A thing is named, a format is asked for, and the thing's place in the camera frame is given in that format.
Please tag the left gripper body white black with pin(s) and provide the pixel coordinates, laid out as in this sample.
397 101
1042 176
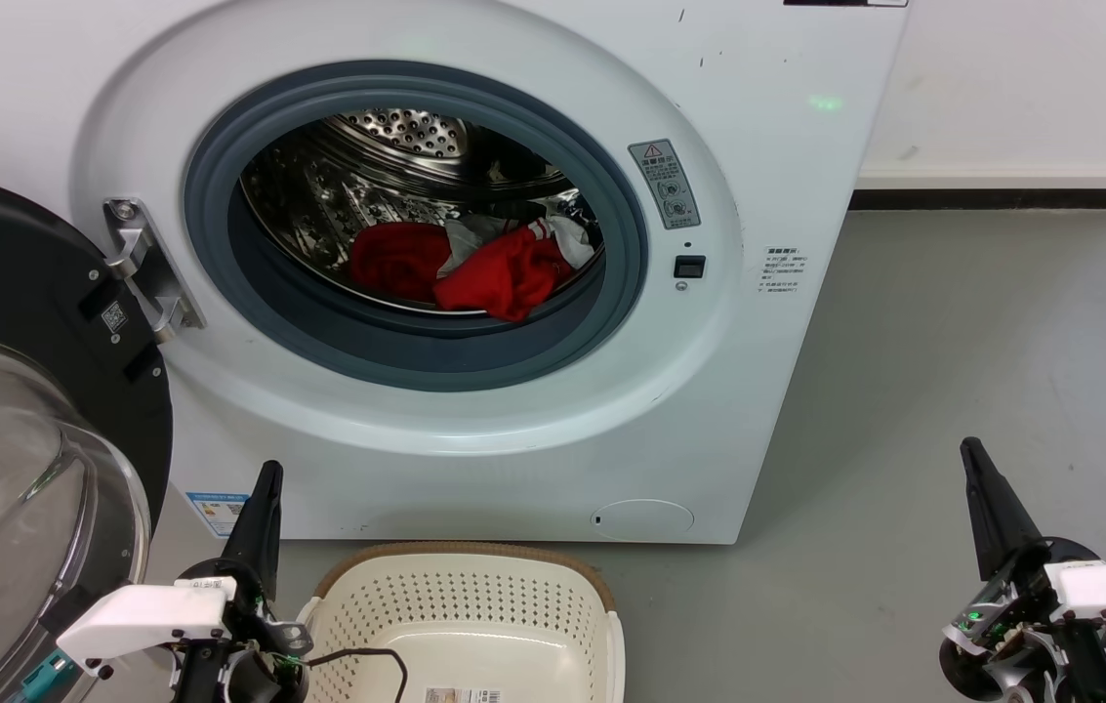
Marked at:
143 620

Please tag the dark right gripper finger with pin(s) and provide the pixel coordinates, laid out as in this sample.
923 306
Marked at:
994 508

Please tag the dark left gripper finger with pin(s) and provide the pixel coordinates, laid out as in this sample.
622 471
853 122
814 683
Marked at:
258 527

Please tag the red and white clothes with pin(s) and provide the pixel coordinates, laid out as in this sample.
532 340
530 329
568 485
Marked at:
504 278

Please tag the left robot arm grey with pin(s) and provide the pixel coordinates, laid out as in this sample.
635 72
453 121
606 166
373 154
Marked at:
230 674

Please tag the cream perforated laundry basket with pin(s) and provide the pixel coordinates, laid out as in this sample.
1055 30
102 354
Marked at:
474 605

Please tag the printed paper label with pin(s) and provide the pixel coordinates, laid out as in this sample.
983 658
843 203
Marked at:
463 696

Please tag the black washer door with glass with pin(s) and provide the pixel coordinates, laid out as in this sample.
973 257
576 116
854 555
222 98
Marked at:
16 293

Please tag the stainless steel washing machine drum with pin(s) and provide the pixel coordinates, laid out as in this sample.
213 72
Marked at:
318 195

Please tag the blue energy label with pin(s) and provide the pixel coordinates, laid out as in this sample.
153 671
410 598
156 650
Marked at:
216 513

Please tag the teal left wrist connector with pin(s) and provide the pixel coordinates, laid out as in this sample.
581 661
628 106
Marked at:
47 676

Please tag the grey rubber door gasket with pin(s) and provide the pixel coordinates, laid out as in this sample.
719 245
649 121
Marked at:
416 356

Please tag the white QR code sticker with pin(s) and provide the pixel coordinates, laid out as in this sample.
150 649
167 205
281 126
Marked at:
114 317

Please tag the metal door hinge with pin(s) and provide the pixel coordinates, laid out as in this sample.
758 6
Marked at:
150 273

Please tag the white front-load washing machine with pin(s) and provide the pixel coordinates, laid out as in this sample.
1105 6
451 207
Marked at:
728 410

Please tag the white and black baseboard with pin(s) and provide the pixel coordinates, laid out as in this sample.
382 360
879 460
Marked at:
1002 187

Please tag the round white filter cover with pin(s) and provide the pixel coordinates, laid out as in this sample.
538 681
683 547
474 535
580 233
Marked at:
642 520

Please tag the black door latch socket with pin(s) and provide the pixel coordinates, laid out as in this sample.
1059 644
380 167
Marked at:
690 267

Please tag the grey warning sticker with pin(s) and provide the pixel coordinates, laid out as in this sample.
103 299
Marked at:
665 184

